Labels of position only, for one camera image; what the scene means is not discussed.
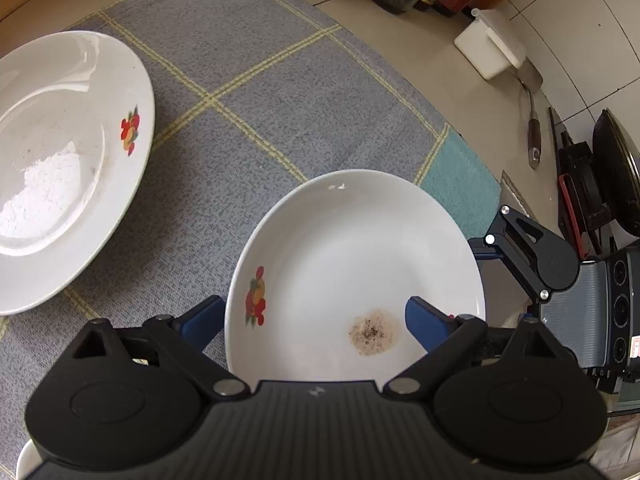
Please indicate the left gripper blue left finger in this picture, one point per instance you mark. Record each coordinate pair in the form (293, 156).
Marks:
(202, 323)

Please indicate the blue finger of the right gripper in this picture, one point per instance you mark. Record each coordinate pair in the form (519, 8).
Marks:
(486, 253)

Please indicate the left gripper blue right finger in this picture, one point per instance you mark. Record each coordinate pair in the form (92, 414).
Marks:
(429, 326)

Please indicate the small white plate brown stain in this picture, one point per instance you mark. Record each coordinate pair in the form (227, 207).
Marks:
(320, 288)

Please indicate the white fruit-print plate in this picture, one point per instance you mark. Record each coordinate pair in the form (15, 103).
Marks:
(77, 125)

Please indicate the white bowl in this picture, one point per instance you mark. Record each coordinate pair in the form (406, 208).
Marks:
(28, 460)

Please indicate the black wok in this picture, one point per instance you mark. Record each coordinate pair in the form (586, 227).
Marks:
(615, 166)

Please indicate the white plastic seasoning box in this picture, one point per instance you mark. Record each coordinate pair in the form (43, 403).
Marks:
(490, 44)

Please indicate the grey and teal towel mat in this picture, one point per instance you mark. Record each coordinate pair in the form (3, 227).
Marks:
(252, 99)

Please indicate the metal spatula wooden handle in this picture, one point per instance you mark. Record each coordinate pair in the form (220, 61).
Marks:
(532, 80)

